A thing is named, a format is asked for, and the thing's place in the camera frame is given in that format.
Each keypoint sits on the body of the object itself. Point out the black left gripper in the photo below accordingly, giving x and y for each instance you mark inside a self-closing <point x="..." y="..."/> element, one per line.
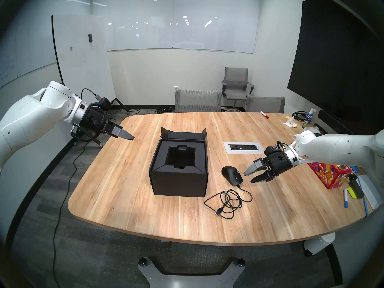
<point x="96" y="122"/>

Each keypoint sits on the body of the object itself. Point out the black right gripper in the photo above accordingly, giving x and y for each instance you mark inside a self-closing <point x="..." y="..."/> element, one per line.
<point x="280" y="163"/>

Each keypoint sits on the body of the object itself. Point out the black cardboard box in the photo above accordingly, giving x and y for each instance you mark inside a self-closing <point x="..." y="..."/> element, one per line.
<point x="180" y="182"/>

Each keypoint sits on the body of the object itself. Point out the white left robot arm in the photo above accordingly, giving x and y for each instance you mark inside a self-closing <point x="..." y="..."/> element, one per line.
<point x="30" y="116"/>

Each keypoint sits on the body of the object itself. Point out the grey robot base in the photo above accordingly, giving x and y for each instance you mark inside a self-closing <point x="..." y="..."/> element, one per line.
<point x="150" y="275"/>

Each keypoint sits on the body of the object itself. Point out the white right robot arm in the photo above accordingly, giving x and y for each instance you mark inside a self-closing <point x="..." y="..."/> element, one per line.
<point x="330" y="149"/>

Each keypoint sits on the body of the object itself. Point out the colourful floral tissue box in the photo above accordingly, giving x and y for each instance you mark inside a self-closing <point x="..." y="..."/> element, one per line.
<point x="327" y="173"/>

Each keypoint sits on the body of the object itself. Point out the silver table power outlet panel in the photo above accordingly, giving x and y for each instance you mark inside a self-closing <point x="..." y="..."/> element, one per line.
<point x="244" y="147"/>

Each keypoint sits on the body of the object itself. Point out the crumpled white tissue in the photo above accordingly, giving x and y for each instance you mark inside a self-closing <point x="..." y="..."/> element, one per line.
<point x="290" y="123"/>
<point x="312" y="130"/>

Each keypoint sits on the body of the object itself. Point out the red capped whiteboard marker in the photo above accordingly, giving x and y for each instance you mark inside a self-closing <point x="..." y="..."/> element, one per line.
<point x="264" y="114"/>

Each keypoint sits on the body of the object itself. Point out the whiteboard cleaner spray bottle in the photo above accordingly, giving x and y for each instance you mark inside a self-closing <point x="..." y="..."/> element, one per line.
<point x="308" y="121"/>

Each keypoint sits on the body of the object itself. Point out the small black remote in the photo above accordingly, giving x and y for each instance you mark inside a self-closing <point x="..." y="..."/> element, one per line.
<point x="320" y="129"/>

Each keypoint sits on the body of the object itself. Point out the white freestanding whiteboard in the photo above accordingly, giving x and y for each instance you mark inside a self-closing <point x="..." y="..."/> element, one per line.
<point x="84" y="59"/>

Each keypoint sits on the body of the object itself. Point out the grey ribbed mesh chair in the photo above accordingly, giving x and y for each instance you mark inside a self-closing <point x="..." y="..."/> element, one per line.
<point x="198" y="101"/>

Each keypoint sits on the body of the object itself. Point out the black video conference bar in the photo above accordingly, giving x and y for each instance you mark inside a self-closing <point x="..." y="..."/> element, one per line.
<point x="333" y="122"/>

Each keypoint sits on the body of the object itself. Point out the blue capped white marker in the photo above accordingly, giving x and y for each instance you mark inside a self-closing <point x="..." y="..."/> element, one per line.
<point x="345" y="197"/>

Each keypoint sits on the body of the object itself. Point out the yellow sticky note pad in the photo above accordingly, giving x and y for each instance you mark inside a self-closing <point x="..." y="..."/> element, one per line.
<point x="351" y="193"/>

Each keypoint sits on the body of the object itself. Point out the grey office chair with armrests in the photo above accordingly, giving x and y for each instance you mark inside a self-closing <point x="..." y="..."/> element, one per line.
<point x="236" y="80"/>

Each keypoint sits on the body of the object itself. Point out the black flat eraser block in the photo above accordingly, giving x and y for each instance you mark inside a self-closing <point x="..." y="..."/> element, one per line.
<point x="356" y="187"/>

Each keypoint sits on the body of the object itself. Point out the glass whiteboard with blue writing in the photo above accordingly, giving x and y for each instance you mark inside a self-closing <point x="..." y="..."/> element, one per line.
<point x="18" y="50"/>

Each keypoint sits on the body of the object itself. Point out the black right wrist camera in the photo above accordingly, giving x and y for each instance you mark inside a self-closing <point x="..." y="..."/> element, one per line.
<point x="271" y="150"/>

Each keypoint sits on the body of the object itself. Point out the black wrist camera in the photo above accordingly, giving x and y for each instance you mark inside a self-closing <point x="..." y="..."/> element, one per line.
<point x="102" y="103"/>
<point x="271" y="150"/>

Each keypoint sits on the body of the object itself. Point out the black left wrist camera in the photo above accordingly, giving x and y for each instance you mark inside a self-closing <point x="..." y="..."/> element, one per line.
<point x="102" y="103"/>

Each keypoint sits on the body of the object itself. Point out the wall-mounted glass whiteboard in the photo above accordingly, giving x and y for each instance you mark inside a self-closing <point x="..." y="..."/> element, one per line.
<point x="180" y="26"/>

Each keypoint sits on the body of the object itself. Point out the large black wall screen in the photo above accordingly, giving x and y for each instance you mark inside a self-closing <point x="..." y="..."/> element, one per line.
<point x="336" y="65"/>

